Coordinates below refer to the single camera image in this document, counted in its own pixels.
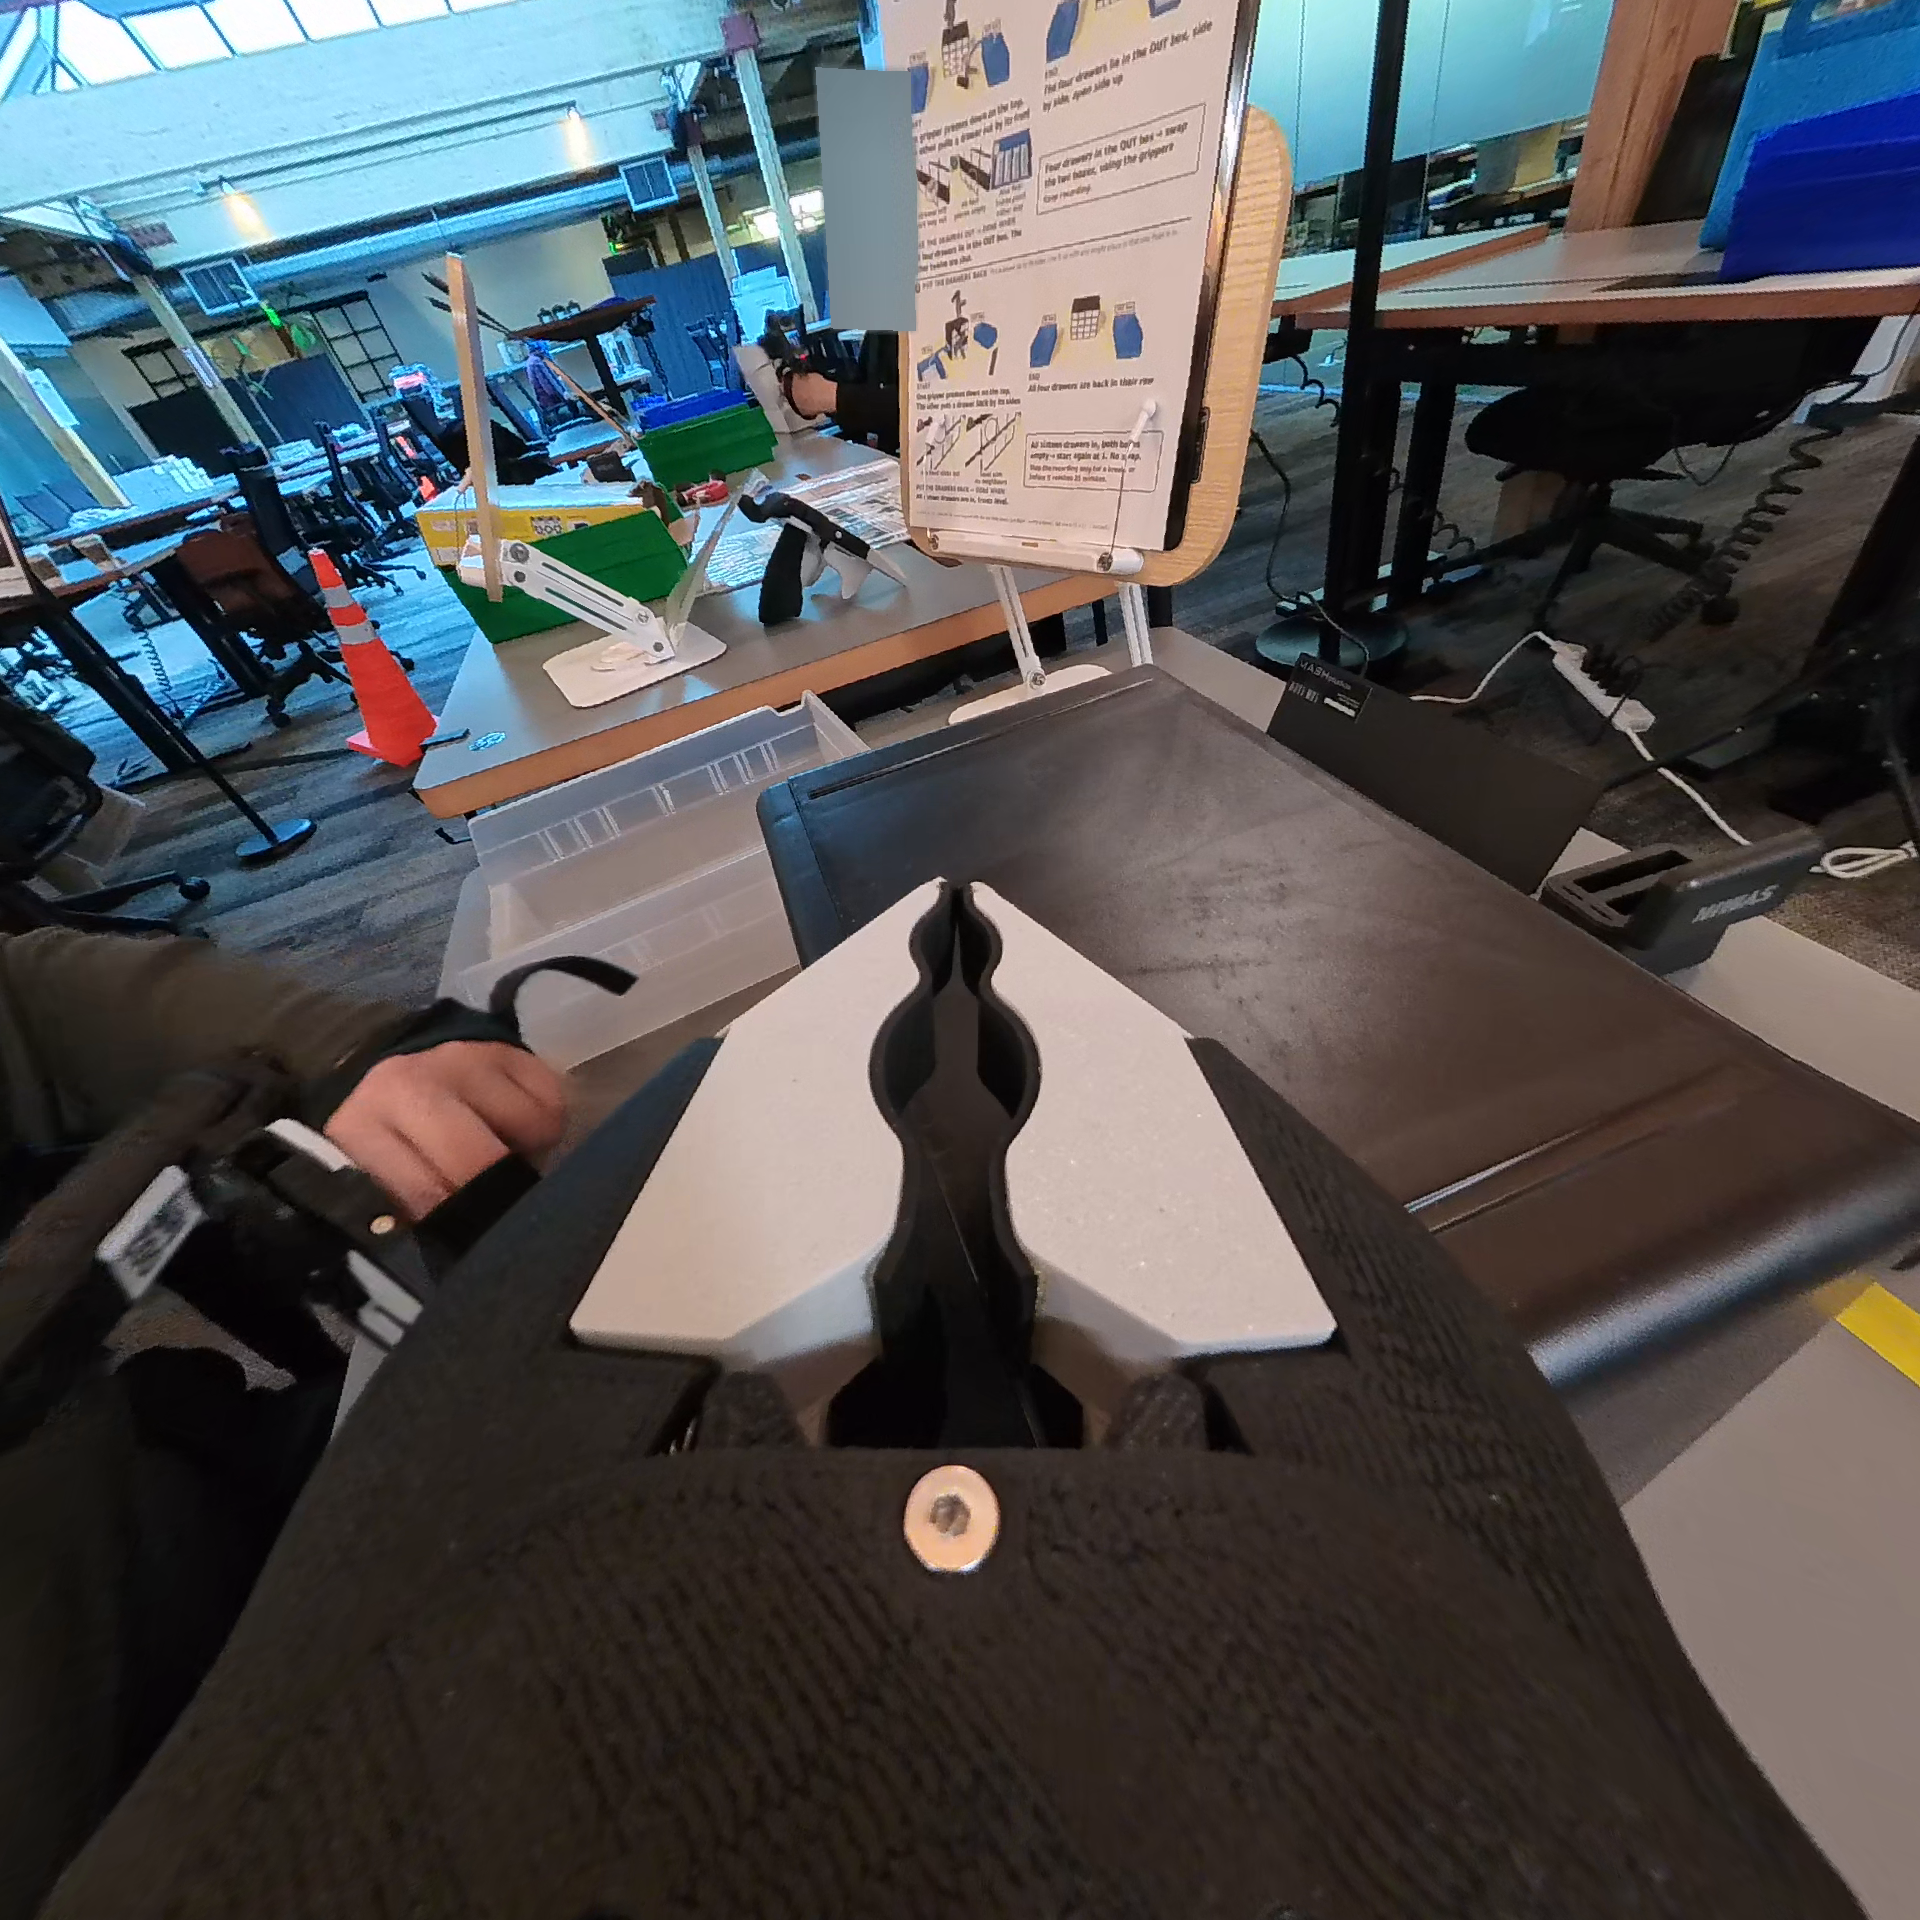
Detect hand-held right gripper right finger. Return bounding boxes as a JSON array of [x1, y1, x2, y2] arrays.
[[957, 877, 1334, 1454]]

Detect person's left forearm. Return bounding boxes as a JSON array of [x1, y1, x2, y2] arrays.
[[0, 929, 418, 1164]]

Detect large green box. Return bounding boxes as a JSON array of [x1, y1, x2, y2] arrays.
[[450, 501, 691, 653]]

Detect wooden slat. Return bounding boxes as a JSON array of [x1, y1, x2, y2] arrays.
[[446, 253, 509, 604]]

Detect white cable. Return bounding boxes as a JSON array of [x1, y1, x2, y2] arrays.
[[1413, 626, 1920, 884]]

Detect yellow box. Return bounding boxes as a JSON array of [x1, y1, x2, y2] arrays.
[[418, 477, 667, 572]]

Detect white jointed arm stand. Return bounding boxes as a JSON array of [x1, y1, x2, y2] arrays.
[[499, 533, 733, 709]]

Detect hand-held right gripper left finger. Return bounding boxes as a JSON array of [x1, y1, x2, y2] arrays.
[[570, 877, 970, 1454]]

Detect yellow tape strip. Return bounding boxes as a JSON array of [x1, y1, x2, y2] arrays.
[[1838, 1279, 1920, 1391]]

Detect wooden post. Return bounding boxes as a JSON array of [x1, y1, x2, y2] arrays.
[[1572, 0, 1704, 237]]

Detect printed instruction sheet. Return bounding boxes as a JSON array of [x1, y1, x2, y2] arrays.
[[878, 0, 1253, 562]]

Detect wooden desk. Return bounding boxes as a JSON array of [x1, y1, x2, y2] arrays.
[[1271, 213, 1920, 330]]

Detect person's dark clothing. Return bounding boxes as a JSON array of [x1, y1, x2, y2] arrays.
[[0, 1347, 353, 1920]]

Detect black pole with base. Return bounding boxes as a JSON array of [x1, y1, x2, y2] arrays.
[[1277, 0, 1419, 679]]

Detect printed paper sheets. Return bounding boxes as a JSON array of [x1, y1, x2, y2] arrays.
[[700, 455, 919, 604]]

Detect orange traffic cone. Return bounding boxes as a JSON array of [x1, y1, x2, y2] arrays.
[[309, 551, 446, 771]]

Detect white holder stand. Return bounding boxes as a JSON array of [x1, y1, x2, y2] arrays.
[[951, 562, 1156, 722]]

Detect clear plastic bin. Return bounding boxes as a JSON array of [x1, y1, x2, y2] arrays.
[[450, 690, 869, 1071]]

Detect wooden sheet holder board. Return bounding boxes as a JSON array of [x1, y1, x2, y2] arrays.
[[903, 98, 1291, 590]]

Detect black coiled cable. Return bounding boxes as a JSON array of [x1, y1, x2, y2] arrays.
[[1693, 409, 1856, 604]]

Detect black office chair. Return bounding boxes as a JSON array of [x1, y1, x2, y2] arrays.
[[222, 449, 361, 734], [0, 690, 220, 935], [1461, 327, 1864, 638]]

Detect stack of blue bins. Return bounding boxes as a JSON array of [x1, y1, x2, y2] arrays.
[[1723, 0, 1920, 280]]

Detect grey work table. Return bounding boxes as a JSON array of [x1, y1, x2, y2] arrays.
[[408, 430, 1120, 816]]

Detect black drawer cabinet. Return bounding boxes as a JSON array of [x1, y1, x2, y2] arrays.
[[757, 670, 1920, 1384]]

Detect small green bin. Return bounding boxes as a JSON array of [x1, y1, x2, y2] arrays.
[[636, 399, 775, 492]]

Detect idle hand-held gripper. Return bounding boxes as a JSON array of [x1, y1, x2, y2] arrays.
[[733, 480, 908, 626]]

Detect black stand with round base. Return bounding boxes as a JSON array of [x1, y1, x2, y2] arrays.
[[0, 506, 317, 869]]

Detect white power strip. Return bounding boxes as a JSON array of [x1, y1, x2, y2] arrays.
[[1556, 638, 1664, 734]]

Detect person's left hand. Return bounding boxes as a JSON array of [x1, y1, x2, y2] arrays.
[[322, 1031, 576, 1226]]

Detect black labelled box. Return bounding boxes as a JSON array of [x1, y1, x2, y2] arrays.
[[1271, 653, 1613, 894]]

